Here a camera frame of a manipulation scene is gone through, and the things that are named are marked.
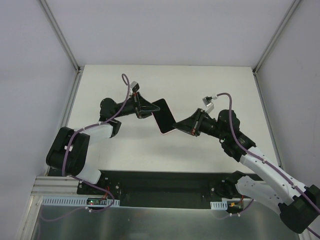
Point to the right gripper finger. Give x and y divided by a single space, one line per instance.
190 120
187 126

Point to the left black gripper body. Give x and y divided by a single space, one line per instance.
137 105

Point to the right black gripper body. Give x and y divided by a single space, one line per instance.
196 122

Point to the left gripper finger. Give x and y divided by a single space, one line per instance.
147 113
144 105

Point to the blue smartphone black screen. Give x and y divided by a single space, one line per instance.
165 112

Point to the pink phone case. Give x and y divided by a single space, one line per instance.
165 126

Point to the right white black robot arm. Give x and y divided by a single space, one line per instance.
297 204

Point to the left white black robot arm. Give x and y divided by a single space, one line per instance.
69 150

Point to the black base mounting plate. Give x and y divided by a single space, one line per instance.
151 189

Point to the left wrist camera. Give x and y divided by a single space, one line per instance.
134 87

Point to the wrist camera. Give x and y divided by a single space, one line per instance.
208 101
134 87

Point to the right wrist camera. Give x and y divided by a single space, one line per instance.
208 101

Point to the left aluminium frame post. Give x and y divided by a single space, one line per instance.
59 34

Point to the aluminium frame post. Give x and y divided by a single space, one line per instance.
59 34
293 7

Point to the right white cable duct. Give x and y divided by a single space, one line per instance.
219 205

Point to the white cable duct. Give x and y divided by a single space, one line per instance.
64 201
219 205

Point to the aluminium front rail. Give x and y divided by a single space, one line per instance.
54 186

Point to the left white cable duct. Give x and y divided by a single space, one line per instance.
64 201

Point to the right aluminium frame post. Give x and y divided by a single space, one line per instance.
293 7

